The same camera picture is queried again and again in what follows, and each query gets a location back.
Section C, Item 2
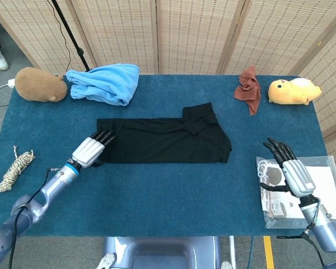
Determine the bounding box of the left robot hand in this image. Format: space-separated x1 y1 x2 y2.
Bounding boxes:
72 129 119 169

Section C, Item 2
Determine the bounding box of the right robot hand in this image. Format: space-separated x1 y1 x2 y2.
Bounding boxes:
259 137 317 198

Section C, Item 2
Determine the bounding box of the black T-shirt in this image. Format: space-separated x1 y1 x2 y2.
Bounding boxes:
96 103 232 165

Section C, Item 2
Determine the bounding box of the plastic bag with white items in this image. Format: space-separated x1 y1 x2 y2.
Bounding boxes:
256 155 336 230

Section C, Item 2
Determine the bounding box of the thin black rod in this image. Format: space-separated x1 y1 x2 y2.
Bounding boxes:
276 234 309 240

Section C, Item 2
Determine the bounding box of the light blue towel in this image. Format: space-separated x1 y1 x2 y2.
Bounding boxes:
66 63 141 106

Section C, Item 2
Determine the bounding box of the brown capybara plush toy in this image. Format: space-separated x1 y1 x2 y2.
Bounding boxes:
15 67 68 103

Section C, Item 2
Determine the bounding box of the yellow plush toy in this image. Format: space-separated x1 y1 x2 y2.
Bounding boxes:
268 77 323 106

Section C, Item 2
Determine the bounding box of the rust brown cloth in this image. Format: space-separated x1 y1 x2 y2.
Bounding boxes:
234 66 262 117

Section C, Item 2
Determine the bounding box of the black tripod pole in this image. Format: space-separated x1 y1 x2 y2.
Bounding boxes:
50 0 91 71

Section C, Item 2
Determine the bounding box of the blue-grey robot torso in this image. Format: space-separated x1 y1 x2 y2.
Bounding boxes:
96 236 236 269

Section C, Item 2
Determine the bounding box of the braided rope bundle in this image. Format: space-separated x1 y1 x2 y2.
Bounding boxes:
0 145 36 193

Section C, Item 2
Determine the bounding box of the white power adapter with cable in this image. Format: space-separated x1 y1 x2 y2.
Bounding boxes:
0 79 17 96

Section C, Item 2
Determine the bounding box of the thin black cable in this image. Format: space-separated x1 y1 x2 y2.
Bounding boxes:
46 0 72 77

